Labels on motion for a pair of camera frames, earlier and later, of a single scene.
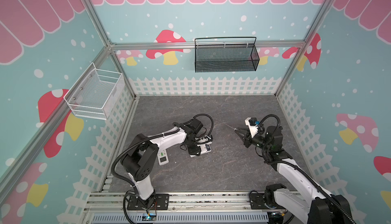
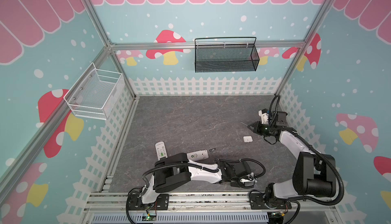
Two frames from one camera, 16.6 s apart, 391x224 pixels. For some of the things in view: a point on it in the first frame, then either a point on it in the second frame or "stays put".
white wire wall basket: [94, 93] stays put
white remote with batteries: [205, 147] to [198, 155]
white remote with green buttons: [163, 158] stays put
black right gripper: [246, 135] to [256, 127]
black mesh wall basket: [218, 54] stays put
